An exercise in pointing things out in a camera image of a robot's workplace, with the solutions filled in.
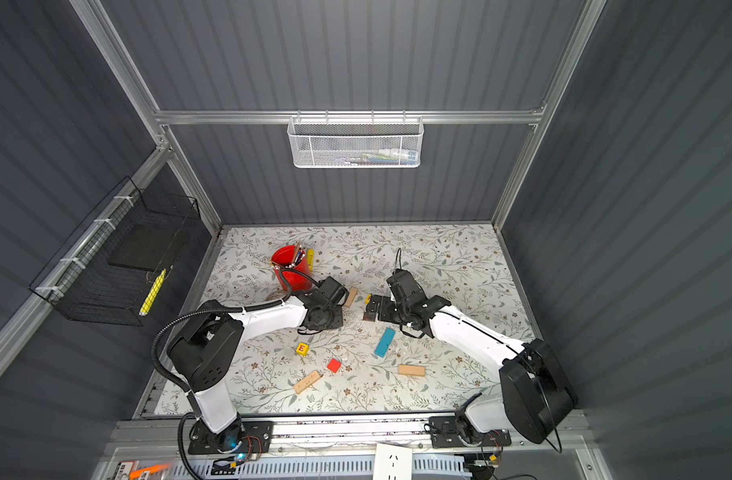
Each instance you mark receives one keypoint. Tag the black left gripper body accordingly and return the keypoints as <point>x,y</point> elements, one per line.
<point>335,318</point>

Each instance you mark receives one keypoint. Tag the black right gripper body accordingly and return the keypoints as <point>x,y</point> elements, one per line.
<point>389,310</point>

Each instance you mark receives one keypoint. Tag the teal wooden plank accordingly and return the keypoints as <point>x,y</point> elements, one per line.
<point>384,343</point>

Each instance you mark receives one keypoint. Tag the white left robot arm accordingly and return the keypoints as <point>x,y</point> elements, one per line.
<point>203,350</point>

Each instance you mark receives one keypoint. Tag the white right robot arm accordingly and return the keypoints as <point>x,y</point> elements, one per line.
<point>536,394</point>

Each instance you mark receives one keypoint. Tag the red pencil cup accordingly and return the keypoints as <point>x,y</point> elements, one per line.
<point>291,268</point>

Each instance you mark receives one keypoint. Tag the red wooden cube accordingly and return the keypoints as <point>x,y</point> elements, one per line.
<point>334,365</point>

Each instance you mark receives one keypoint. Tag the white power socket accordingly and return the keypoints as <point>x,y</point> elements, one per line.
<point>393,462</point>

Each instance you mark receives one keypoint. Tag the white wire basket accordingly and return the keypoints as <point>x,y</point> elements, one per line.
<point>373,145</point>

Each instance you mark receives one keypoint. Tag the black wire basket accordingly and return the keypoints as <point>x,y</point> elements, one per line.
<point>105,276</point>

